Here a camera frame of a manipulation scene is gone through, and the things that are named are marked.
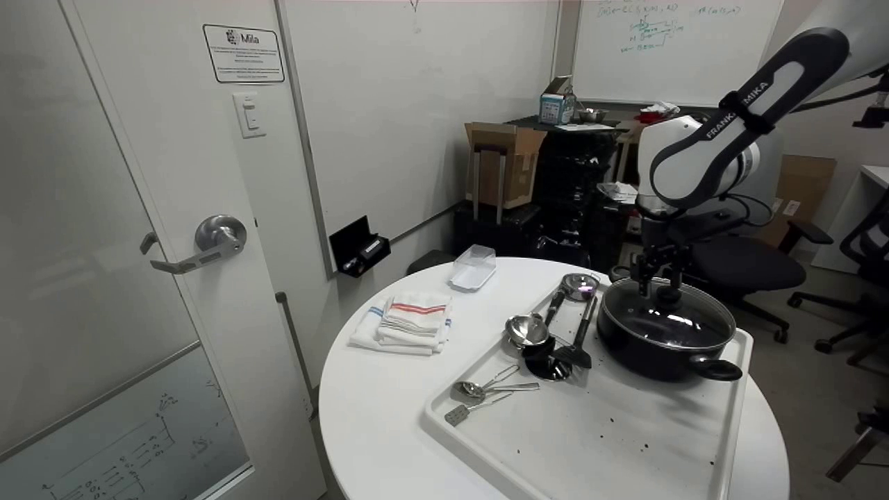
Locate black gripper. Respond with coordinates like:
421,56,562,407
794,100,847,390
631,218,689,304

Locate glass pot lid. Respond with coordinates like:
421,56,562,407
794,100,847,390
597,278,738,353

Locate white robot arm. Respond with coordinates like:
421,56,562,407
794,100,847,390
640,0,889,232

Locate black cooking pot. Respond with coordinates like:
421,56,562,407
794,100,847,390
597,278,742,382

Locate steel strainer spoon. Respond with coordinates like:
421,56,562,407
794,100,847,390
557,299,597,378

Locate grey office chair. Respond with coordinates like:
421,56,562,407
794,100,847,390
679,168,832,343

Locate wooden shelf unit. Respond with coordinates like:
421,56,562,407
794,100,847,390
612,124,644,182

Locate black equipment case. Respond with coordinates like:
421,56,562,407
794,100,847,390
535,129,621,272

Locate flat cardboard box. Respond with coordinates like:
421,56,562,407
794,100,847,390
760,157,836,249

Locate white plastic tray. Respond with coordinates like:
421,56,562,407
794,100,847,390
421,337,749,500

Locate clear plastic container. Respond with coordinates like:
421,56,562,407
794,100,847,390
447,244,499,293

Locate open cardboard box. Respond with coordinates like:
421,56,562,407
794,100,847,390
465,124,544,212

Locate black office chair right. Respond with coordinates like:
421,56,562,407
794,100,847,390
790,194,889,353

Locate small steel measuring spoons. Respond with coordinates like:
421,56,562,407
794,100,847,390
450,368,536,407

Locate round white table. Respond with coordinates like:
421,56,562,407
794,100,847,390
321,260,790,500

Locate white door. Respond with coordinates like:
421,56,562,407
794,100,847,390
0,0,328,500

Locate steel ladle with black handle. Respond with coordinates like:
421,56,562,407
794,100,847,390
503,272,601,353

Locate wall whiteboard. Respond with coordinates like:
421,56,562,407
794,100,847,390
572,0,783,107

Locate black wall marker holder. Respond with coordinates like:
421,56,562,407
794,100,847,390
331,218,392,278

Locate silver door handle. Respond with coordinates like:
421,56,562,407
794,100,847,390
154,214,247,276

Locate white light switch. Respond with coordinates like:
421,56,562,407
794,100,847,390
235,92,264,139

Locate white wall sign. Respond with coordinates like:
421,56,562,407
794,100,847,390
204,26,285,83

